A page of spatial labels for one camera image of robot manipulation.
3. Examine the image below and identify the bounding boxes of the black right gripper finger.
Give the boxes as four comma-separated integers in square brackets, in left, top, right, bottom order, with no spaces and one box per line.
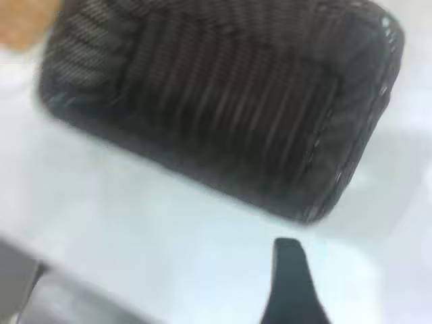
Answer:
[259,237,335,324]

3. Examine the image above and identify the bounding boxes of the dark brown woven basket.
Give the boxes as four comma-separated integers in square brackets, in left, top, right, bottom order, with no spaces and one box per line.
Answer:
[35,0,407,226]

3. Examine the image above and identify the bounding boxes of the ridged golden bread roll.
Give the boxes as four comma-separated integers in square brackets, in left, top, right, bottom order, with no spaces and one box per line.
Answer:
[0,0,65,51]

